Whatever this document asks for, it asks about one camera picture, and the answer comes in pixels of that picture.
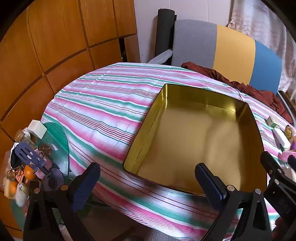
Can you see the grey yellow blue chair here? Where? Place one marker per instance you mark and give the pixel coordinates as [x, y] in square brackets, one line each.
[233, 51]

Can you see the blue slotted spatula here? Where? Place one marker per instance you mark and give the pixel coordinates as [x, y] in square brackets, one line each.
[25, 154]

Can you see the orange fruit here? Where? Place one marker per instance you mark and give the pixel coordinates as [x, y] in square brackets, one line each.
[30, 172]
[13, 187]

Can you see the glass jar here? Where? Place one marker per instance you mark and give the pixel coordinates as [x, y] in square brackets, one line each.
[21, 135]

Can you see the small brown figure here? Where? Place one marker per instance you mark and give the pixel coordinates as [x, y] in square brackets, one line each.
[288, 131]

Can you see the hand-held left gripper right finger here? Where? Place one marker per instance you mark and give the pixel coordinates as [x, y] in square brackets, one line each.
[208, 183]

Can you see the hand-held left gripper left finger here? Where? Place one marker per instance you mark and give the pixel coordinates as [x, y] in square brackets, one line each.
[84, 187]

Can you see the green white small box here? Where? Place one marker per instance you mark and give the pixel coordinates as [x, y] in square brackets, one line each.
[272, 121]

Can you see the wooden panel cabinet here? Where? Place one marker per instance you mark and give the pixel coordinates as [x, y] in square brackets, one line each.
[57, 34]

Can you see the white square box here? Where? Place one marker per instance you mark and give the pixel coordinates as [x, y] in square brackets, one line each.
[38, 129]

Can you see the gold metal tin box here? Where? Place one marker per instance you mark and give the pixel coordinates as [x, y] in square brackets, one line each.
[185, 139]

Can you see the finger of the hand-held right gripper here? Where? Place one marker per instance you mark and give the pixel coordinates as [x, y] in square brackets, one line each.
[292, 162]
[271, 163]

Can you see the dark red cloth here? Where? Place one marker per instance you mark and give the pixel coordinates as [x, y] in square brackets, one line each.
[254, 92]

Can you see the striped pink green tablecloth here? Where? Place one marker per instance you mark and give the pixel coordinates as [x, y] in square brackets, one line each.
[104, 104]

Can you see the patterned beige curtain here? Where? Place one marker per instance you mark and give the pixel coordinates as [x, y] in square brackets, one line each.
[272, 27]

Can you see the black rolled mat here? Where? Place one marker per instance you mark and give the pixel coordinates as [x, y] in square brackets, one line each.
[164, 32]

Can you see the white chair armrest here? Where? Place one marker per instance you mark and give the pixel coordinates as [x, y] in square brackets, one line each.
[160, 58]

